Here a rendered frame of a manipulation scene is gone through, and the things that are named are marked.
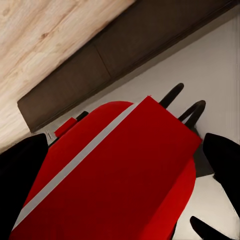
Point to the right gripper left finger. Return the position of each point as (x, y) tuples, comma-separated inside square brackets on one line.
[(19, 167)]

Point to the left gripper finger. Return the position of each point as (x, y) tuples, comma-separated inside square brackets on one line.
[(206, 231)]

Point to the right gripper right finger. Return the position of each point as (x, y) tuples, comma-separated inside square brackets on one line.
[(224, 156)]

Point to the dishwasher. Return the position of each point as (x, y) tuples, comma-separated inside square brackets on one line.
[(49, 138)]

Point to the cabinet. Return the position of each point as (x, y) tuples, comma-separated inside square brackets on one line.
[(145, 34)]

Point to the radio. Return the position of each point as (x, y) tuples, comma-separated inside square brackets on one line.
[(124, 171)]

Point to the wall mounted tv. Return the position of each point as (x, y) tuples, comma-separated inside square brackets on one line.
[(202, 164)]

